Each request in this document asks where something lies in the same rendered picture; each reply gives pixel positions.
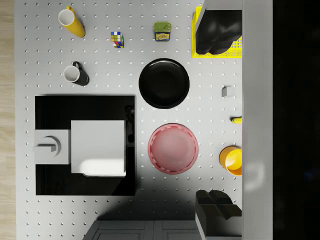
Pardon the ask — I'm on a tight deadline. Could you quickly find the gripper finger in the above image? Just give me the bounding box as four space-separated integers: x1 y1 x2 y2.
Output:
195 189 243 238
194 0 243 56

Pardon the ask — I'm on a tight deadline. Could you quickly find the yellow basket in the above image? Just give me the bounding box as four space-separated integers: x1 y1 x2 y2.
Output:
191 5 243 59

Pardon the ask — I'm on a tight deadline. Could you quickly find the yellow bowl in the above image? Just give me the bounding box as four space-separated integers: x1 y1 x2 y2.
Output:
218 145 243 177

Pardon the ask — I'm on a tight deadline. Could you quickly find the flat-sided can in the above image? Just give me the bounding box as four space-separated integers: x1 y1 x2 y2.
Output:
153 21 173 43

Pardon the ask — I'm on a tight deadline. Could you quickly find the grey cube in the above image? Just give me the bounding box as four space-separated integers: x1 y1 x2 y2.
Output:
221 85 236 98

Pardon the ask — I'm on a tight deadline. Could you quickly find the red plate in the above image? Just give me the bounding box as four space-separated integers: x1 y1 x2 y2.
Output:
147 122 200 175

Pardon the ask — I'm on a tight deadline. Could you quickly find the black plate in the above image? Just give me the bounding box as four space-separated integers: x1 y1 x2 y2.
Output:
138 58 191 110

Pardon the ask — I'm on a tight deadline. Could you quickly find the puzzle cube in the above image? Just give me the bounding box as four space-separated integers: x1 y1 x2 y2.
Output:
110 31 125 49

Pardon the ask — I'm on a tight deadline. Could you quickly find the black mug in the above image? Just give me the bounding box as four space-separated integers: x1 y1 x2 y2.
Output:
62 61 90 87

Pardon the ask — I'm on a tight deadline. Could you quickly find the yellow mug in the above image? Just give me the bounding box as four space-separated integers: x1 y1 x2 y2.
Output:
57 5 86 39

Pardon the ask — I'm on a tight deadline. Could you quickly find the black stove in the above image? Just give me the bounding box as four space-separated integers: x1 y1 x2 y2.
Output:
33 94 136 197

